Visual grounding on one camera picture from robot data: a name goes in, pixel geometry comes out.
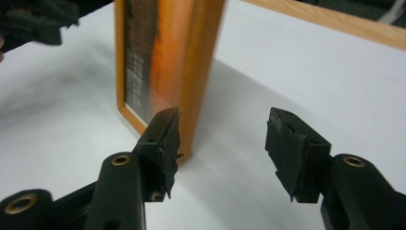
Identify white floor cable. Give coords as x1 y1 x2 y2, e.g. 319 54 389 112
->
377 0 406 26

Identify wooden picture frame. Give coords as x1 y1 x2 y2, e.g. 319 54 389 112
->
114 0 227 165

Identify wooden table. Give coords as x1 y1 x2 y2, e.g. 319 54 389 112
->
240 0 406 52

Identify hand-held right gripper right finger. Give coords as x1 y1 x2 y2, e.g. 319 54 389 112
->
263 106 333 204

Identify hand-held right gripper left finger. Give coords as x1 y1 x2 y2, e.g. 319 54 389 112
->
131 106 182 203

